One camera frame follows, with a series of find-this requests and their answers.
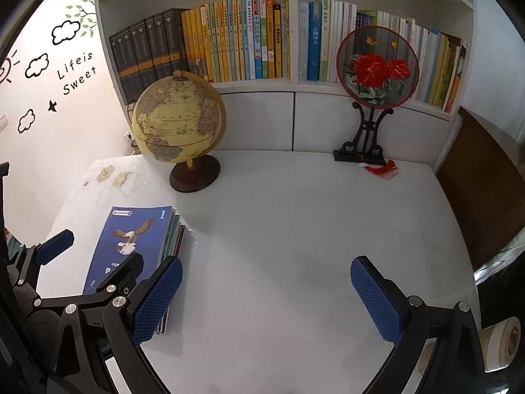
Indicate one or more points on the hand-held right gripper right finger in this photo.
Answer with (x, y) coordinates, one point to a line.
(377, 299)

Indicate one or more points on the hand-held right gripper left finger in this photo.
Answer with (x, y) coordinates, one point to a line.
(158, 299)

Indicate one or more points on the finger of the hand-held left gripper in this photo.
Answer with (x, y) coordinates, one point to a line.
(123, 275)
(57, 244)

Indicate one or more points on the blue eagle cover book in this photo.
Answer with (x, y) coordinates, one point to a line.
(135, 230)

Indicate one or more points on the row of dark hardcover books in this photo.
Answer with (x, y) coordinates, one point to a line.
(143, 57)

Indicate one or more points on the row of white blue books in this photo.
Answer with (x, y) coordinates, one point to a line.
(316, 41)

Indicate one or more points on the black outline cloud decal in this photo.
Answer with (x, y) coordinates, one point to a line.
(37, 65)
(65, 32)
(26, 121)

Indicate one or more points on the dark object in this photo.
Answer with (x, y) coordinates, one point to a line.
(504, 287)

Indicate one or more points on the red tassel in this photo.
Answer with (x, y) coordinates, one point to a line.
(383, 170)

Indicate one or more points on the white paper roll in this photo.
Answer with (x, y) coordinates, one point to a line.
(502, 340)

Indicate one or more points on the brown wooden cabinet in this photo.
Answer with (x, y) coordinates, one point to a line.
(480, 197)

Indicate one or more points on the yellow globe on wooden base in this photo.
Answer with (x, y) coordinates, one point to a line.
(176, 123)

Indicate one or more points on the white bookshelf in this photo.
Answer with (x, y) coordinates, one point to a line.
(254, 119)

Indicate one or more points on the round embroidered fan on stand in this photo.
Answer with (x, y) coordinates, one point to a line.
(377, 69)

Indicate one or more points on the green leaf tree decal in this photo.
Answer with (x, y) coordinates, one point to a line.
(84, 12)

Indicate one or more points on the black bird wall decal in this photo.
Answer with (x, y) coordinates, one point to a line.
(52, 106)

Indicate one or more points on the black lettering wall decal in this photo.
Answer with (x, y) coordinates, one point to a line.
(76, 74)

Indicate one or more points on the sun wall decal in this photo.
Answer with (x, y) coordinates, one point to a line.
(6, 67)

